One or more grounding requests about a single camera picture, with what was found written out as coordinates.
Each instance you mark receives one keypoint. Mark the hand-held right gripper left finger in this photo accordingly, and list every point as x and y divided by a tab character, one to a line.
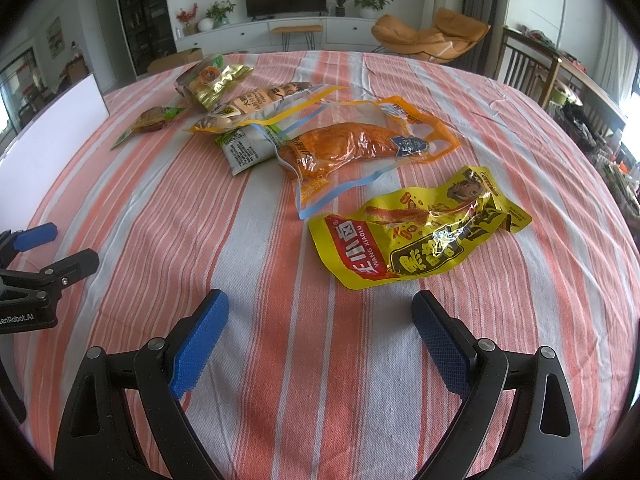
200	345

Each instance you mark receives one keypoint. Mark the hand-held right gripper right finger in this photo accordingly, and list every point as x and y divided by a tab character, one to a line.
445	345

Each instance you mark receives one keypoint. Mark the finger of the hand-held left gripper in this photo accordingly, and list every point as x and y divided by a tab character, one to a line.
35	237
75	261

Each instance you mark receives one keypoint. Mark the yellow snack packet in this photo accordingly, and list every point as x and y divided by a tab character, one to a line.
370	245

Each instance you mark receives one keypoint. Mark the clear orange chicken packet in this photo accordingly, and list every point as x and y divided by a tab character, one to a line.
350	145

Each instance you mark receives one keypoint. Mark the gold dried fruit bag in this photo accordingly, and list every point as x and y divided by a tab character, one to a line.
220	82

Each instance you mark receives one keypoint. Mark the clear nut packet orange edge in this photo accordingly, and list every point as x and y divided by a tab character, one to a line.
260	100

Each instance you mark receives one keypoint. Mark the orange striped tablecloth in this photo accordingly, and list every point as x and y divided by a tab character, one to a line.
200	220

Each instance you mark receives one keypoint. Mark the white board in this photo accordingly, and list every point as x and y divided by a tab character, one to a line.
60	115

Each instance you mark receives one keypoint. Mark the small green brown snack packet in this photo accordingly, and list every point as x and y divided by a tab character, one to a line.
150	120

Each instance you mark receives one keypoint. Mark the green white snack packet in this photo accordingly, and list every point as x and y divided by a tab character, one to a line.
245	152

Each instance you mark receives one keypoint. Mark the cardboard box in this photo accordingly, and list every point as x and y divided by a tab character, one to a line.
175	60

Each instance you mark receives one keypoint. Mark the dark bookcase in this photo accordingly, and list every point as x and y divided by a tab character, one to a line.
145	15

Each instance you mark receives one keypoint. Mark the red flower arrangement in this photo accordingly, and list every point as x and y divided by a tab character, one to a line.
187	15

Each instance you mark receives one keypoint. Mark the white round vase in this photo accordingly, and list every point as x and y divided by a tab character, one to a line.
205	24

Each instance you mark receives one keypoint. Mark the dark wooden chair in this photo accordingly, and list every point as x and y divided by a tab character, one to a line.
520	67

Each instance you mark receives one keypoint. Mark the green potted plant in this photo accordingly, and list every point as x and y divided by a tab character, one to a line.
221	10

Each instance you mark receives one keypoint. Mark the cluttered wooden side table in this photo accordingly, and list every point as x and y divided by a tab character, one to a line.
595	87

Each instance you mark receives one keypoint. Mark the orange lounge chair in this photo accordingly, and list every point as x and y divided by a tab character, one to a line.
425	40

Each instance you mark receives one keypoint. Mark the small wooden bench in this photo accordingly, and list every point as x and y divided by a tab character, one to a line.
296	28

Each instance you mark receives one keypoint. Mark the white television cabinet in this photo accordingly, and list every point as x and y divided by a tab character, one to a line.
345	27

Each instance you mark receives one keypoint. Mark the small potted plant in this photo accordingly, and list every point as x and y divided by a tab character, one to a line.
340	2

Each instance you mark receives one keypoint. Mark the framed wall picture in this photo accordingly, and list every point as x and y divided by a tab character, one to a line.
55	35

